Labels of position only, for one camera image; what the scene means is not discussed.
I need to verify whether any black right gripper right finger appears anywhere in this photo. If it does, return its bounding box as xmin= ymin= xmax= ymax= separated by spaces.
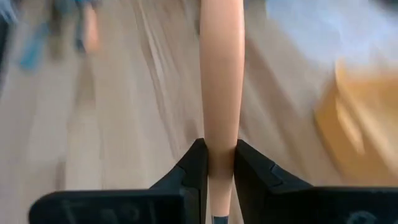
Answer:
xmin=233 ymin=139 xmax=398 ymax=224

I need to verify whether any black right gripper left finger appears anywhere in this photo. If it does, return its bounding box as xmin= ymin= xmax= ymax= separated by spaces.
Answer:
xmin=29 ymin=138 xmax=208 ymax=224

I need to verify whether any teal handle black fork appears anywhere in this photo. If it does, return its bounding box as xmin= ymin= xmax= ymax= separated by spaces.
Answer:
xmin=19 ymin=21 xmax=49 ymax=72

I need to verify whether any orange plastic bin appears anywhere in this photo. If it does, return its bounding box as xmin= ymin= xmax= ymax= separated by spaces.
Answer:
xmin=313 ymin=60 xmax=398 ymax=187

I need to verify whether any white plastic bin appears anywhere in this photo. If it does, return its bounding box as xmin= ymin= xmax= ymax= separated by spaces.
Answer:
xmin=266 ymin=0 xmax=398 ymax=68

